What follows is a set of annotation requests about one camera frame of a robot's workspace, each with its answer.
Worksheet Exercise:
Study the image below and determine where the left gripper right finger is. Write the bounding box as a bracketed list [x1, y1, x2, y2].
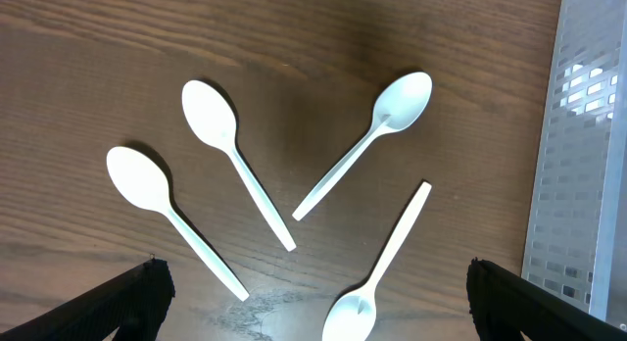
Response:
[466, 258, 626, 341]

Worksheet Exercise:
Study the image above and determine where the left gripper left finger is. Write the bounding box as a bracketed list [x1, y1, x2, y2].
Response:
[1, 259, 175, 341]

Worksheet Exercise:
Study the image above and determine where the white spoon bowl down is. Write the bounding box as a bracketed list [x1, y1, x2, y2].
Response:
[321, 180, 432, 341]

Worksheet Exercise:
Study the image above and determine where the clear plastic basket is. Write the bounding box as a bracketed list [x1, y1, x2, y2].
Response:
[521, 0, 626, 331]

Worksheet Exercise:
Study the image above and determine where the white spoon far left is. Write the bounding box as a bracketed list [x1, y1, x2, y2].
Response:
[106, 146, 250, 301]

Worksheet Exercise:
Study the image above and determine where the white spoon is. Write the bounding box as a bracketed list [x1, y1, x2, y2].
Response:
[292, 72, 433, 220]
[106, 146, 250, 301]
[181, 80, 297, 252]

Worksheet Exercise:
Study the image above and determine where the white spoon upper middle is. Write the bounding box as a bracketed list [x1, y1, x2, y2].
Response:
[292, 72, 433, 220]

